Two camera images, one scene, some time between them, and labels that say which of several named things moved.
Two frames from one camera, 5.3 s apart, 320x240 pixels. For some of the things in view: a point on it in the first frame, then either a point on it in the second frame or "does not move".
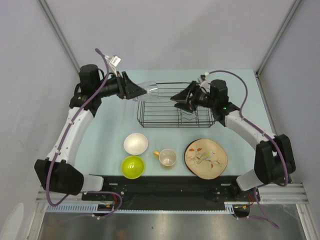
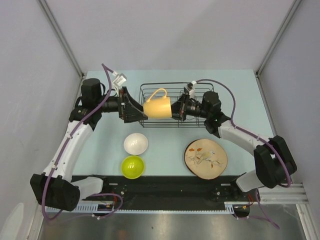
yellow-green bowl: (132, 167) does not move
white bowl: (136, 144) does not move
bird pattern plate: (206, 159) does not move
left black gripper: (132, 90) -> (130, 113)
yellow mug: (167, 157) -> (158, 108)
